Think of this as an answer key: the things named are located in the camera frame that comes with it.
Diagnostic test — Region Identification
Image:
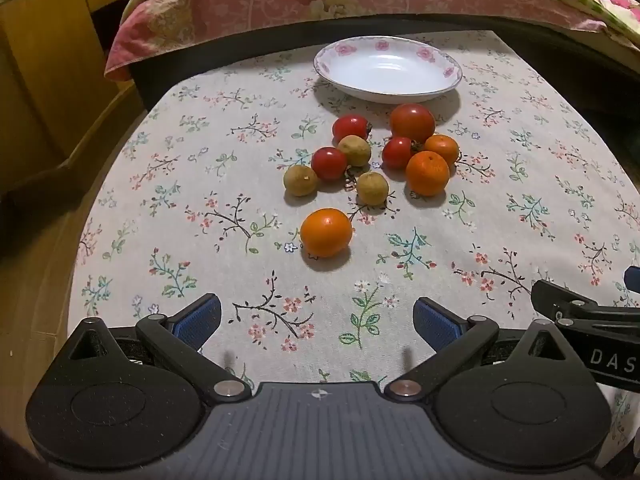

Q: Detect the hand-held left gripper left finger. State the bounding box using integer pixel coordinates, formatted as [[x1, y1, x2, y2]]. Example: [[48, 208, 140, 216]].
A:
[[67, 294, 252, 403]]

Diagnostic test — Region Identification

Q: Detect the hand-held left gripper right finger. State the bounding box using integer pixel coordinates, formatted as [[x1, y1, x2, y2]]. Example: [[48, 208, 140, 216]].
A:
[[384, 296, 581, 403]]

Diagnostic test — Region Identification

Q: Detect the orange mandarin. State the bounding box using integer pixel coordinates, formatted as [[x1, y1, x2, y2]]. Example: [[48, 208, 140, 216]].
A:
[[424, 134, 460, 165], [300, 208, 354, 259], [405, 151, 451, 197]]

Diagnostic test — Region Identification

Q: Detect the brown longan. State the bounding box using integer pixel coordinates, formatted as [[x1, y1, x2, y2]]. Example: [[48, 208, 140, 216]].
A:
[[283, 164, 319, 197], [337, 135, 372, 167], [356, 171, 390, 207]]

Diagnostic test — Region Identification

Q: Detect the small red tomato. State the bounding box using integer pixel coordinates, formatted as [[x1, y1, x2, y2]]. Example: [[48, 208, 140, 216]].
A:
[[332, 114, 371, 144], [310, 146, 349, 182], [381, 136, 415, 169]]

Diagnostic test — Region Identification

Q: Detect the large red tomato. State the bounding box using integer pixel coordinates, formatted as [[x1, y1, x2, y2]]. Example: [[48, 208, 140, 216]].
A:
[[389, 103, 436, 144]]

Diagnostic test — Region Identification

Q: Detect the white floral plate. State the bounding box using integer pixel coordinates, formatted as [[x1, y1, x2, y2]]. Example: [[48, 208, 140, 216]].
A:
[[313, 36, 463, 104]]

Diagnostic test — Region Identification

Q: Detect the floral tablecloth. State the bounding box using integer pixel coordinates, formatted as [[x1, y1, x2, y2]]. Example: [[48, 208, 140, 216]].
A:
[[67, 30, 640, 480]]

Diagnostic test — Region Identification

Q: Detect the wooden cabinet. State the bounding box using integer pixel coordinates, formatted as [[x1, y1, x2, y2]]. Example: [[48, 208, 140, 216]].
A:
[[0, 0, 151, 201]]

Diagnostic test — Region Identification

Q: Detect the dark bed frame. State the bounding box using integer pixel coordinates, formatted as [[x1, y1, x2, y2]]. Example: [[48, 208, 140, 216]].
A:
[[132, 12, 640, 121]]

